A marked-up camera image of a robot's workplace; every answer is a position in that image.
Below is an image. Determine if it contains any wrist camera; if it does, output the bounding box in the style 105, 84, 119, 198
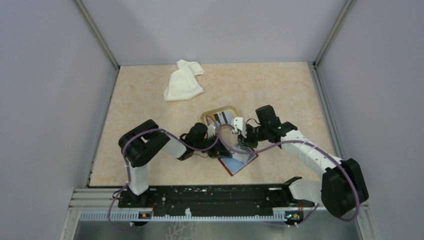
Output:
207, 123, 217, 137
230, 116, 247, 138

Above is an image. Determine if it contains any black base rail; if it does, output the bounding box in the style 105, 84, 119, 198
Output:
118, 183, 314, 217

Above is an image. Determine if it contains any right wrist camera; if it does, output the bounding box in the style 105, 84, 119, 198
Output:
230, 116, 247, 138

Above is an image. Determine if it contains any white crumpled cloth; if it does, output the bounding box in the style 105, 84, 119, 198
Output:
163, 59, 205, 102

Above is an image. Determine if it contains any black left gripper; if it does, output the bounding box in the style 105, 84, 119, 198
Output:
194, 133, 233, 159

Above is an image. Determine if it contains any silver magnetic stripe card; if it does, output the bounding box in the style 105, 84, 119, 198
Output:
213, 110, 234, 124

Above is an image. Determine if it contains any red card holder wallet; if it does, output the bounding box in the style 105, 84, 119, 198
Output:
218, 143, 259, 176

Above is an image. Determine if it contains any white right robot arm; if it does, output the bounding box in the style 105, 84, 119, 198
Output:
231, 105, 369, 219

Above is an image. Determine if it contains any beige oval tray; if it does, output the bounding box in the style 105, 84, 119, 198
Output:
200, 105, 240, 126

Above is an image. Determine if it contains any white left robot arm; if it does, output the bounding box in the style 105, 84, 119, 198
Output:
118, 119, 232, 207

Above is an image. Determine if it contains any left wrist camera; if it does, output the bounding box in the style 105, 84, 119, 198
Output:
207, 123, 217, 137

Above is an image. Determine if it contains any silver VIP card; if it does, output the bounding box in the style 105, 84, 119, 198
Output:
231, 145, 257, 165

